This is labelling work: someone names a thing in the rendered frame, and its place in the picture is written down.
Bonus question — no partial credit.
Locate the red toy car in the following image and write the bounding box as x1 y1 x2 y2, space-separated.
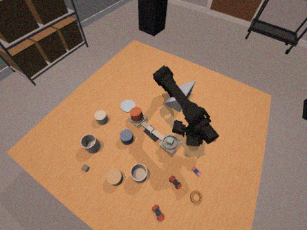
152 204 165 221
169 175 182 189

